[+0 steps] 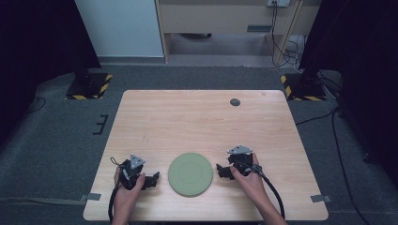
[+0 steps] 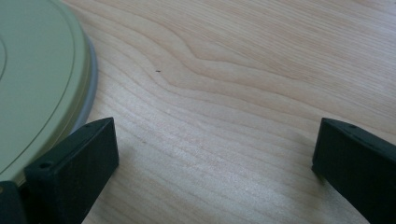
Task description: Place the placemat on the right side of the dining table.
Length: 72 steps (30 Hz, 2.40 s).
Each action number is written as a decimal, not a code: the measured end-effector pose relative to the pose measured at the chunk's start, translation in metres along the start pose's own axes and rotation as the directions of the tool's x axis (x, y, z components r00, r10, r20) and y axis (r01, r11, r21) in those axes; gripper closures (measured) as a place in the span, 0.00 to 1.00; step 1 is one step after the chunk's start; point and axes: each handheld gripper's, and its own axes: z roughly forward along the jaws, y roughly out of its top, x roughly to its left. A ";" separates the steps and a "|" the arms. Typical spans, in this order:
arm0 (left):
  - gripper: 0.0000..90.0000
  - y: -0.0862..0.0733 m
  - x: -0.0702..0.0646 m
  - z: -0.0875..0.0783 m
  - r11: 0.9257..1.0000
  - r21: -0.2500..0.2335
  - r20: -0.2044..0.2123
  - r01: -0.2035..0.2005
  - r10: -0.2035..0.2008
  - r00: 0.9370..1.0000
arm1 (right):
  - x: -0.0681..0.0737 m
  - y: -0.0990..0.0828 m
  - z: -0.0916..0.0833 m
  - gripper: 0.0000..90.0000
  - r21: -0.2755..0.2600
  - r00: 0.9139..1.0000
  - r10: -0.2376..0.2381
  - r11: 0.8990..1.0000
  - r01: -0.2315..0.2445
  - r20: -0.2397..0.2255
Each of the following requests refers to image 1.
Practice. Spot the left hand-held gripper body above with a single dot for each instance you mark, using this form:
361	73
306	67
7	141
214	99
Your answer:
134	162

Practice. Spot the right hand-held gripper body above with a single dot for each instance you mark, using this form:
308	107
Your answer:
241	157

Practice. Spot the green round plate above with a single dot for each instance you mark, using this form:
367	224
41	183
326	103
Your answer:
190	175

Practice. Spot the person's left hand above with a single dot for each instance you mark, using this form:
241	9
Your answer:
126	197

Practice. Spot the person's right hand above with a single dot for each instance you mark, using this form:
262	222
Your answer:
252	186

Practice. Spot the grey tape piece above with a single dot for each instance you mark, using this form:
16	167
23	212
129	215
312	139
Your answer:
320	198
92	197

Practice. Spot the grey round table grommet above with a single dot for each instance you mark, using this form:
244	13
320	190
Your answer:
235	102

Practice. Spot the black yellow striped stand base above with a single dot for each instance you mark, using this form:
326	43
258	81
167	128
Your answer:
302	89
89	86

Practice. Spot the grey desk label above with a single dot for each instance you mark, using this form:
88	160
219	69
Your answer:
259	28

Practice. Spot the dark curtain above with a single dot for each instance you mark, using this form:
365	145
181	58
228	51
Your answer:
37	47
359	47

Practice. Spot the grey power strip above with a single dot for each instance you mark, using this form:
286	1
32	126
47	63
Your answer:
278	2

